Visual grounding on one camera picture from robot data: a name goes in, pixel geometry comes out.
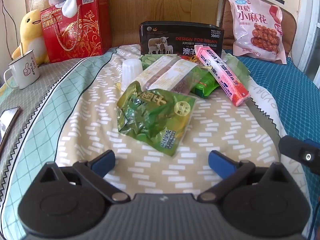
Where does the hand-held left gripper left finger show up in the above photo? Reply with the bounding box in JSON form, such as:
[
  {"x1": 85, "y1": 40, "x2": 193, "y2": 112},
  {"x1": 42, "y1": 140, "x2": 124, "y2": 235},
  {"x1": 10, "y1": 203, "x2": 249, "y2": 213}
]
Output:
[{"x1": 35, "y1": 150, "x2": 130, "y2": 204}]

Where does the thin wall cable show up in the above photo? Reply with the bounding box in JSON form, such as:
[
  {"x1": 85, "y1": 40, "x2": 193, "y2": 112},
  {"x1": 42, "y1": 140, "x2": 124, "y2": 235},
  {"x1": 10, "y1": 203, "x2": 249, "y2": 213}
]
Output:
[{"x1": 0, "y1": 0, "x2": 8, "y2": 22}]

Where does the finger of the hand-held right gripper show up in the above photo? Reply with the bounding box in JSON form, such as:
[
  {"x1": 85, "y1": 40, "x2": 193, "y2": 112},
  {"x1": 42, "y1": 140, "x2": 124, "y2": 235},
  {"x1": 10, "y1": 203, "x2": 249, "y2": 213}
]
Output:
[{"x1": 279, "y1": 135, "x2": 320, "y2": 177}]

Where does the black printed cardboard box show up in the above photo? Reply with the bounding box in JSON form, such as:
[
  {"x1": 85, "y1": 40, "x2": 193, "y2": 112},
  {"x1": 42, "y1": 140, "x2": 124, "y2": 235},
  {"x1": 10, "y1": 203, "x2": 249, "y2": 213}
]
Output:
[{"x1": 139, "y1": 22, "x2": 225, "y2": 55}]

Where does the bright green snack packet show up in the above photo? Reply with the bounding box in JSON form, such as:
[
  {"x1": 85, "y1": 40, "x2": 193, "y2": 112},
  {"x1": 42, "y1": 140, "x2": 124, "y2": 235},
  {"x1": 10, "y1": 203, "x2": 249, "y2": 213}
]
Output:
[{"x1": 191, "y1": 71, "x2": 220, "y2": 98}]

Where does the red gift box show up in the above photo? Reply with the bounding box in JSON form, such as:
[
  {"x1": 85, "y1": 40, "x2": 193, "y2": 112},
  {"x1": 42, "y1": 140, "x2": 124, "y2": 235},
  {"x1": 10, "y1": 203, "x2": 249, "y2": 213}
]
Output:
[{"x1": 40, "y1": 0, "x2": 110, "y2": 63}]

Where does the crinkled green snack bag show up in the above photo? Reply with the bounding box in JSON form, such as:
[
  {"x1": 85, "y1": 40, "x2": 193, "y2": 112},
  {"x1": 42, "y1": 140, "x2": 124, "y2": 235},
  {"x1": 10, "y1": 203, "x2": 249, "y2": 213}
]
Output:
[{"x1": 117, "y1": 82, "x2": 197, "y2": 157}]

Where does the wooden board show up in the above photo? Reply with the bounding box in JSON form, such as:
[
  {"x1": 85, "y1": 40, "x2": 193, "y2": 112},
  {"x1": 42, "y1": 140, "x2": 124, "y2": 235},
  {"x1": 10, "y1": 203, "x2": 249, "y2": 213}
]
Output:
[{"x1": 24, "y1": 0, "x2": 223, "y2": 53}]

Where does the red snack packet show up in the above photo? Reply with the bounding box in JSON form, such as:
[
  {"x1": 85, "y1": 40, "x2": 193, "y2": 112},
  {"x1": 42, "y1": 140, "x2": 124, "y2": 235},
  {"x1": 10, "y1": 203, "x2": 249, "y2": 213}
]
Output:
[{"x1": 180, "y1": 55, "x2": 200, "y2": 67}]

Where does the white enamel mug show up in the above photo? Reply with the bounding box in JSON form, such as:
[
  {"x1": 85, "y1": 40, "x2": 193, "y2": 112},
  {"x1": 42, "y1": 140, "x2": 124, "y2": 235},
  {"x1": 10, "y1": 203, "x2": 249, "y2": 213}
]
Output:
[{"x1": 3, "y1": 49, "x2": 40, "y2": 90}]

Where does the large pink snack bag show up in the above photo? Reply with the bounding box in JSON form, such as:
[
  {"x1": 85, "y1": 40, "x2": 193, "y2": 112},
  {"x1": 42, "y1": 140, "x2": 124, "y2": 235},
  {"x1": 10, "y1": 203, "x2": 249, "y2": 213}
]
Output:
[{"x1": 224, "y1": 0, "x2": 287, "y2": 65}]

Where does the light green snack packet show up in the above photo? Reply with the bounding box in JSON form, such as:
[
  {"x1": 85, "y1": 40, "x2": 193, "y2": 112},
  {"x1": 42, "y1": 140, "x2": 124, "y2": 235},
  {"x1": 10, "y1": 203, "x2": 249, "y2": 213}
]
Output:
[{"x1": 224, "y1": 54, "x2": 250, "y2": 85}]

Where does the white plastic cup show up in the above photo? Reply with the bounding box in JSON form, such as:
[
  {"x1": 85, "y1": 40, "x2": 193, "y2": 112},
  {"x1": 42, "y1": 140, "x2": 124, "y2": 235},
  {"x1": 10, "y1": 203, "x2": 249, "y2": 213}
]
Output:
[{"x1": 121, "y1": 59, "x2": 143, "y2": 92}]

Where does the blue patterned blanket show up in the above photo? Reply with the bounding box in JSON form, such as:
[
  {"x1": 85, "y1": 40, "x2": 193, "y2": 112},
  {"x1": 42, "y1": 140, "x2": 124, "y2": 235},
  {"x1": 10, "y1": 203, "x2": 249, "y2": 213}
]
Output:
[{"x1": 222, "y1": 49, "x2": 320, "y2": 140}]

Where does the white window frame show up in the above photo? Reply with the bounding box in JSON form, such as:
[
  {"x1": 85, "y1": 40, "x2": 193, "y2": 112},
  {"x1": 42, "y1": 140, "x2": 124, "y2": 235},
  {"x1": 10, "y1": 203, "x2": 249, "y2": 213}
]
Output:
[{"x1": 297, "y1": 0, "x2": 320, "y2": 80}]

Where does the light green cloth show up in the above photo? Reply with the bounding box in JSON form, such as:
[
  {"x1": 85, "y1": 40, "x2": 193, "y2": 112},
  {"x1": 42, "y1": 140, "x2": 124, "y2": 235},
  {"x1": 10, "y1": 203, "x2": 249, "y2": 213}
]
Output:
[{"x1": 139, "y1": 54, "x2": 160, "y2": 70}]

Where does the yellow duck plush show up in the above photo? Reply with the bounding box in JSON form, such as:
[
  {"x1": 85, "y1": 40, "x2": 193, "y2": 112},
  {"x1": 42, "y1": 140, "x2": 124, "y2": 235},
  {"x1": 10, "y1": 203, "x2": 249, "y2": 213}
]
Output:
[{"x1": 12, "y1": 9, "x2": 49, "y2": 64}]

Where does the long pink snack box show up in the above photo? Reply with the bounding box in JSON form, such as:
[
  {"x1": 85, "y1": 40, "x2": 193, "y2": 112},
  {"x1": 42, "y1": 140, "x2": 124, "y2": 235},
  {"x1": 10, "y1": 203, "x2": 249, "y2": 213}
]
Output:
[{"x1": 194, "y1": 44, "x2": 250, "y2": 107}]

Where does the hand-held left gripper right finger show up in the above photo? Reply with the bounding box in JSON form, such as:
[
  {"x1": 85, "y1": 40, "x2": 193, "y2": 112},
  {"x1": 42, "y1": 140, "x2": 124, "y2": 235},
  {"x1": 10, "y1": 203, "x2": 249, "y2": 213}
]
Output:
[{"x1": 199, "y1": 150, "x2": 288, "y2": 203}]

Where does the smartphone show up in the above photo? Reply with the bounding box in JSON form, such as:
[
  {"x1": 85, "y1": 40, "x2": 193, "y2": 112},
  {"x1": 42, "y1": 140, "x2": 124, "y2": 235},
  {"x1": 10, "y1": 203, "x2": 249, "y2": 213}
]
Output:
[{"x1": 0, "y1": 106, "x2": 22, "y2": 150}]

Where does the clear biscuit packet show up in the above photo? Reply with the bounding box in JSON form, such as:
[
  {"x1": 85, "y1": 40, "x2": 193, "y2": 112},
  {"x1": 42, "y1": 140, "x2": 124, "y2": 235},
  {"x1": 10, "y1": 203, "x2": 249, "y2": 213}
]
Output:
[{"x1": 135, "y1": 55, "x2": 200, "y2": 94}]

